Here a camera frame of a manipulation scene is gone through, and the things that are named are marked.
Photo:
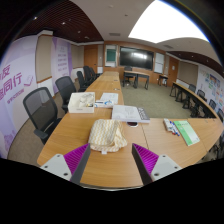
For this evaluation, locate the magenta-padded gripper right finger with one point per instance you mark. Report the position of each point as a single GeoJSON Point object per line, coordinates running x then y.
{"type": "Point", "coordinates": [146, 160]}

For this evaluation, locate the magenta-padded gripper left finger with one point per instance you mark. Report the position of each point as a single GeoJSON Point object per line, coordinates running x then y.
{"type": "Point", "coordinates": [75, 160]}

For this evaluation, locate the yellow white zigzag towel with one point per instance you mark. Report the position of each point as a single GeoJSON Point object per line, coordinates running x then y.
{"type": "Point", "coordinates": [106, 135]}

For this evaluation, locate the round black table grommet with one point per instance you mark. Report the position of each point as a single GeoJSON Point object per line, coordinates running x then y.
{"type": "Point", "coordinates": [132, 124]}

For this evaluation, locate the pack of marker pens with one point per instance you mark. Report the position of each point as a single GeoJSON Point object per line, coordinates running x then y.
{"type": "Point", "coordinates": [169, 126]}

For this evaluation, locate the green booklet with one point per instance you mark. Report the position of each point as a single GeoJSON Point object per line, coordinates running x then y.
{"type": "Point", "coordinates": [186, 131]}

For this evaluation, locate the large white book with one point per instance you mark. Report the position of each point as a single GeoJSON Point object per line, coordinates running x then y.
{"type": "Point", "coordinates": [128, 113]}

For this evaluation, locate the open white cardboard box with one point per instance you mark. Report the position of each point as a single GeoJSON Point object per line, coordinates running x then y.
{"type": "Point", "coordinates": [80, 109]}

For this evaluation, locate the small white blue box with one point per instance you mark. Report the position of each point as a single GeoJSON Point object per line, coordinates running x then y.
{"type": "Point", "coordinates": [102, 104]}

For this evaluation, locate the black mesh office chair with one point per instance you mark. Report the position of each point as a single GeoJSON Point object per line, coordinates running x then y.
{"type": "Point", "coordinates": [66, 88]}
{"type": "Point", "coordinates": [40, 108]}

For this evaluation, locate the white printed paper sheet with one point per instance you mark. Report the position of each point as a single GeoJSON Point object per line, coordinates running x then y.
{"type": "Point", "coordinates": [110, 97]}

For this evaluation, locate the long wooden side table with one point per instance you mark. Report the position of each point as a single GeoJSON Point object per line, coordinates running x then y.
{"type": "Point", "coordinates": [185, 90]}

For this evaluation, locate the black office chairs group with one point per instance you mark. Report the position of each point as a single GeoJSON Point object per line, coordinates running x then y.
{"type": "Point", "coordinates": [87, 75]}
{"type": "Point", "coordinates": [201, 98]}

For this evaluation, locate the small wooden desk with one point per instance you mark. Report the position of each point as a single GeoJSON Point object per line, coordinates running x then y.
{"type": "Point", "coordinates": [163, 76]}

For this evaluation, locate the dark-legged wooden desk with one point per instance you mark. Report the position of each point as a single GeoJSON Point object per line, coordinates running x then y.
{"type": "Point", "coordinates": [136, 73]}

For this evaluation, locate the brown wooden door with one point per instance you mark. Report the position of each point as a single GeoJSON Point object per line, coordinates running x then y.
{"type": "Point", "coordinates": [173, 71]}

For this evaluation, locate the bright ceiling light panel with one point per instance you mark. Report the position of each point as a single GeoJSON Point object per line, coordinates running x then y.
{"type": "Point", "coordinates": [163, 20]}

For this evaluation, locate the white wall whiteboard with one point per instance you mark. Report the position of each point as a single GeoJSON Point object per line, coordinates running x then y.
{"type": "Point", "coordinates": [159, 62]}

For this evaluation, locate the purple wall banner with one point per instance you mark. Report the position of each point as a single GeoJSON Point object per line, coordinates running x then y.
{"type": "Point", "coordinates": [61, 60]}

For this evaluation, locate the black wall display screen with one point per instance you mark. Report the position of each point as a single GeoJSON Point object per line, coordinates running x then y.
{"type": "Point", "coordinates": [136, 57]}

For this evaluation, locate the green-tinted wall whiteboard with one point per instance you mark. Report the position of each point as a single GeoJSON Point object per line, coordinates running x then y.
{"type": "Point", "coordinates": [111, 55]}

